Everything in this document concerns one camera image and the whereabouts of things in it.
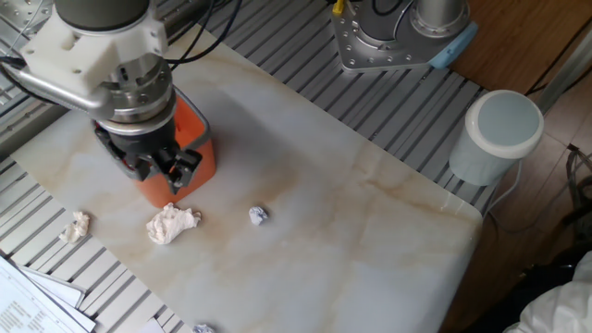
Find large white tissue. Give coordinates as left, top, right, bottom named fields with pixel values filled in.
left=145, top=202, right=203, bottom=245

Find perforated metal plate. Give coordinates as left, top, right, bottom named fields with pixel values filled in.
left=0, top=0, right=56, bottom=36

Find white cylindrical speaker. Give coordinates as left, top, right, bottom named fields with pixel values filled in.
left=448, top=90, right=546, bottom=187

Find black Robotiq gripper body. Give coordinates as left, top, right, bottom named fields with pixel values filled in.
left=97, top=117, right=186, bottom=163

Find orange trash can grey rim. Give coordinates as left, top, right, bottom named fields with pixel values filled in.
left=122, top=90, right=217, bottom=209

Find stack of printed papers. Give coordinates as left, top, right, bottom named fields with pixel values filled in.
left=0, top=256, right=98, bottom=333

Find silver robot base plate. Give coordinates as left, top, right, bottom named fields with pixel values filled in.
left=330, top=0, right=448, bottom=73

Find white marble board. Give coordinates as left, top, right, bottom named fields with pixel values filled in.
left=11, top=25, right=485, bottom=333

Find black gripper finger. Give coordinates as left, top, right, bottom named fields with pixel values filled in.
left=94, top=128, right=140, bottom=175
left=154, top=146, right=204, bottom=195

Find small white tissue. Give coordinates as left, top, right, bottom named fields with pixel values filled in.
left=58, top=211, right=92, bottom=245

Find grey cable bundle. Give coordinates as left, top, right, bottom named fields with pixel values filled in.
left=566, top=142, right=592, bottom=241

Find white speaker cable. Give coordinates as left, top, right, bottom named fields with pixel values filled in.
left=483, top=159, right=524, bottom=232

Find aluminium frame post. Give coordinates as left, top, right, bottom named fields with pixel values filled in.
left=536, top=27, right=592, bottom=115

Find tiny crumpled paper ball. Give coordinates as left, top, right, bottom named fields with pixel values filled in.
left=248, top=205, right=270, bottom=227

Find white cloth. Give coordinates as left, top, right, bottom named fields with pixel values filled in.
left=503, top=252, right=592, bottom=333

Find single printed paper sheet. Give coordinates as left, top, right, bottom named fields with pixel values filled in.
left=136, top=316, right=167, bottom=333

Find black gripper cable bundle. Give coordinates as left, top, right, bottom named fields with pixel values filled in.
left=0, top=0, right=244, bottom=107

